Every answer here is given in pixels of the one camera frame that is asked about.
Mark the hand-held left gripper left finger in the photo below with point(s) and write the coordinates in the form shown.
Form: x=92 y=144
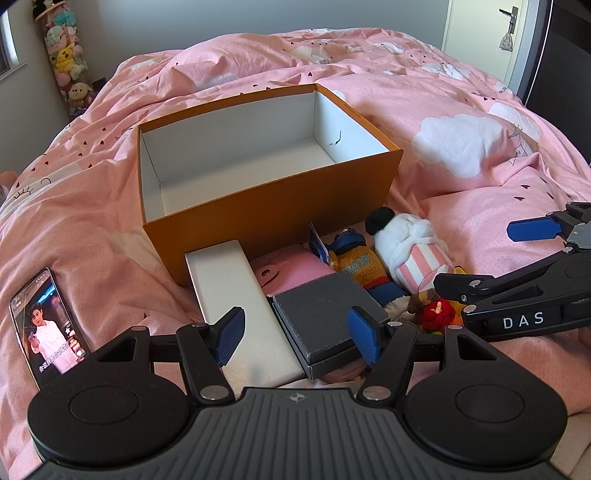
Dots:
x=228 y=334

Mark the red knitted toy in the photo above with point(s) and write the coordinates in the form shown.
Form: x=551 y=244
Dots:
x=434 y=314

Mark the smartphone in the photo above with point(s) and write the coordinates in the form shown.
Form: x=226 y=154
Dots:
x=46 y=323

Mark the orange cardboard box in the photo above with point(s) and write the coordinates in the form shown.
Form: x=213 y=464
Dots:
x=277 y=217

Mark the dark grey box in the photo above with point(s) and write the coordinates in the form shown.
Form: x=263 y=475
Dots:
x=323 y=314

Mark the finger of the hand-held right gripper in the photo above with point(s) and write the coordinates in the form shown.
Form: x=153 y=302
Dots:
x=471 y=286
x=531 y=230

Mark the pink fabric pouch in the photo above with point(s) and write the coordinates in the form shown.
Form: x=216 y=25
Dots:
x=295 y=267

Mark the window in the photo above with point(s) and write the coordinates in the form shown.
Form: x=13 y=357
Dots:
x=5 y=50

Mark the clear tube of plush toys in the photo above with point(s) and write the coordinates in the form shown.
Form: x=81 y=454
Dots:
x=67 y=60

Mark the bear plush in blue jacket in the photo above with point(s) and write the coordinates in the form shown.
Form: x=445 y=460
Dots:
x=360 y=272

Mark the white door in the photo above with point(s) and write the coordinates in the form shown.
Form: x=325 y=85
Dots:
x=475 y=32

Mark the white plush with striped skirt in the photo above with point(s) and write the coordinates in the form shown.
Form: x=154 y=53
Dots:
x=411 y=249

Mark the small hanging fabric bag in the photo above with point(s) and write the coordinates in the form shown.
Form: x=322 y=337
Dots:
x=506 y=41

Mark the white box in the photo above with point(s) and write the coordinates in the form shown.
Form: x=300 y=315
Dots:
x=231 y=286

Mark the pink printed duvet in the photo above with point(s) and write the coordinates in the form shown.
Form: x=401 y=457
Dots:
x=461 y=101

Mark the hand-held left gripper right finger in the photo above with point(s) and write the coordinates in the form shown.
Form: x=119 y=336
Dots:
x=362 y=332

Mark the blue card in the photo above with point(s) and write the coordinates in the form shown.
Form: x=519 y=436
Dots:
x=318 y=244

